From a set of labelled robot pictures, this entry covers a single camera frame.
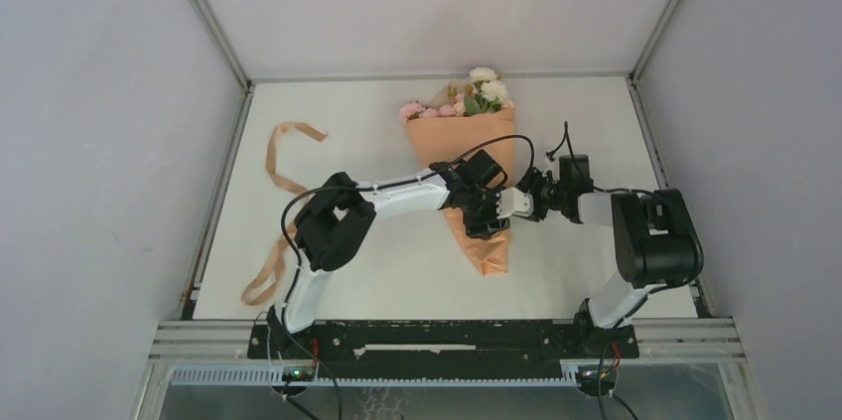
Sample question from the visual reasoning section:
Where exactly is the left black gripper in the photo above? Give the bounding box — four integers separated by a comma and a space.
461, 186, 508, 240

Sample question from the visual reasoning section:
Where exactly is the beige wrapping paper sheet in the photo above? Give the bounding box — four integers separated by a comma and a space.
403, 107, 516, 276

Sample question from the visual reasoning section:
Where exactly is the white rose stem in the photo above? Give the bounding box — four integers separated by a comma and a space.
459, 67, 514, 116

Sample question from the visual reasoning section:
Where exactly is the tan ribbon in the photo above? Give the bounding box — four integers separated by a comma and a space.
239, 122, 331, 308

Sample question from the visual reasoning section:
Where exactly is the pink rose stem bunch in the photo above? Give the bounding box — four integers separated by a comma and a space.
398, 93, 467, 123

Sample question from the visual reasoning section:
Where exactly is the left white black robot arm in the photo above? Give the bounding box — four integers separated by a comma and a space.
271, 149, 509, 357

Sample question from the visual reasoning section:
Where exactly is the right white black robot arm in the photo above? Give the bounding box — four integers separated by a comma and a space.
496, 155, 704, 356

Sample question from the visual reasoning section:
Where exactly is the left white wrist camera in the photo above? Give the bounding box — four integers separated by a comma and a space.
496, 187, 534, 220

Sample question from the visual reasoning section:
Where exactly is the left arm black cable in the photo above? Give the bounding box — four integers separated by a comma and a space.
278, 134, 537, 420

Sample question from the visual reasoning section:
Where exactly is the white slotted cable duct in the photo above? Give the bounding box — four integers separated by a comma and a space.
170, 365, 579, 387

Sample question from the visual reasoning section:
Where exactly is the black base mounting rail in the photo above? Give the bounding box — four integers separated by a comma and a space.
247, 319, 640, 378

